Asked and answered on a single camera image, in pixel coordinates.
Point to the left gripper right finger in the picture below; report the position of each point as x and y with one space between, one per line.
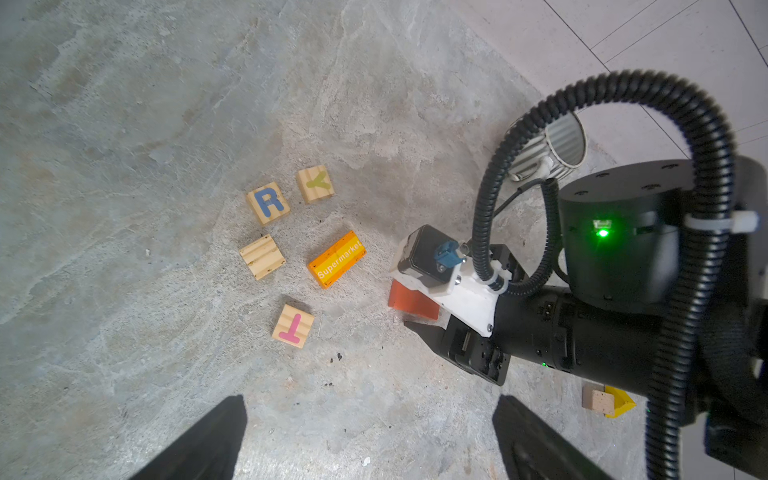
531 449

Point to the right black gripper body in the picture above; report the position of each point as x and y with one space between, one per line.
551 328

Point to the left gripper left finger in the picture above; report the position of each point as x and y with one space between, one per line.
207 450

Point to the red wooden block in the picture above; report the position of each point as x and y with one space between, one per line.
412 302

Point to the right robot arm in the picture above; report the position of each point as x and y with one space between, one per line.
620 232

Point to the small yellow wedge block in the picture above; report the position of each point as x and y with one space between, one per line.
622 402

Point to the letter T wooden block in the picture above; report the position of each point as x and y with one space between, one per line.
293 326

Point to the grooved plain wooden block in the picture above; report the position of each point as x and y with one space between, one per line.
262 257

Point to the orange supermarket block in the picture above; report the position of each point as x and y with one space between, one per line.
331 265

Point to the letter R wooden block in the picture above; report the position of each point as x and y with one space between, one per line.
268 203

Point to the letter Y wooden block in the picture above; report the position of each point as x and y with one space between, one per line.
315 184

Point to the ribbed silver cup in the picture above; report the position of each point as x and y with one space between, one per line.
556 152

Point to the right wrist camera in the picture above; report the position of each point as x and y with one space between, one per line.
431 262

